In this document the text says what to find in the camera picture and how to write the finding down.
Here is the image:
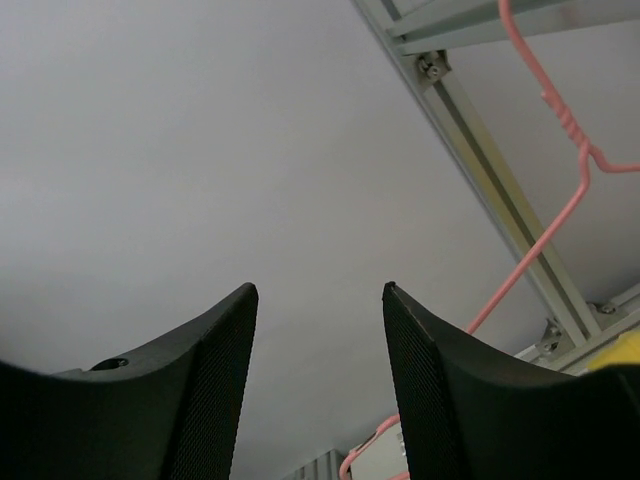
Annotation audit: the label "yellow trousers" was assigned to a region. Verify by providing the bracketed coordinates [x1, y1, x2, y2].
[587, 330, 640, 371]

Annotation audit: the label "left aluminium frame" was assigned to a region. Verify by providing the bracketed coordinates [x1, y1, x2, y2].
[355, 1, 639, 373]

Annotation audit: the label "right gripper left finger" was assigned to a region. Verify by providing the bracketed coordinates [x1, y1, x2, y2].
[1, 283, 259, 479]

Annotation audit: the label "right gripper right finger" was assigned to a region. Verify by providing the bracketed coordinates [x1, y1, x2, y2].
[382, 282, 639, 479]

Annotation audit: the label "pink wire hanger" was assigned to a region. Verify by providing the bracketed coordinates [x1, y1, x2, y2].
[338, 0, 640, 480]

